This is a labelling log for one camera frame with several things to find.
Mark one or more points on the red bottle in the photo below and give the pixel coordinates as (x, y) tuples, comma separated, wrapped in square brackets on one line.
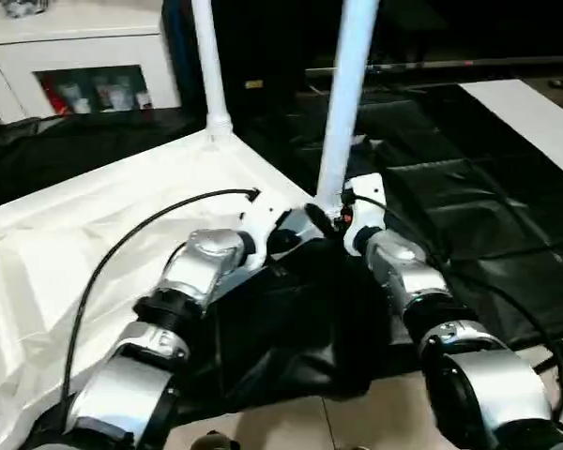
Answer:
[(56, 98)]

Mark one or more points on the black table mat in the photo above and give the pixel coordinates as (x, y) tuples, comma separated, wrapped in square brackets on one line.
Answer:
[(427, 211)]

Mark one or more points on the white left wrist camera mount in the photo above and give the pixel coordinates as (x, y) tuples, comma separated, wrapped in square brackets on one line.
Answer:
[(263, 225)]

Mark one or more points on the white glass-door cabinet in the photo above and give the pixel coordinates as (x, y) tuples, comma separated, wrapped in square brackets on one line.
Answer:
[(75, 47)]

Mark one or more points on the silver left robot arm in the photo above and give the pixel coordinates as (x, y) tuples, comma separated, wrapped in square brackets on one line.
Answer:
[(202, 262)]

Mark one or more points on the clear glass ornament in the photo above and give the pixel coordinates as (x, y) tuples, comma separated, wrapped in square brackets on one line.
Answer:
[(21, 7)]

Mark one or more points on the white plastic table top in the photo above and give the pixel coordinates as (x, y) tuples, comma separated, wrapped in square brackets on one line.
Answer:
[(75, 234)]

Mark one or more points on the black stand leg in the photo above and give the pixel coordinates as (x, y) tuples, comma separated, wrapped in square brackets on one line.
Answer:
[(546, 363)]

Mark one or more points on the dark robot foot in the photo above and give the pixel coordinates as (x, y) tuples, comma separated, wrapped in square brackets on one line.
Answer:
[(216, 443)]

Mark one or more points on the white flat board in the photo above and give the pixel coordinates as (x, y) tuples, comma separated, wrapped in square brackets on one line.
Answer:
[(535, 117)]

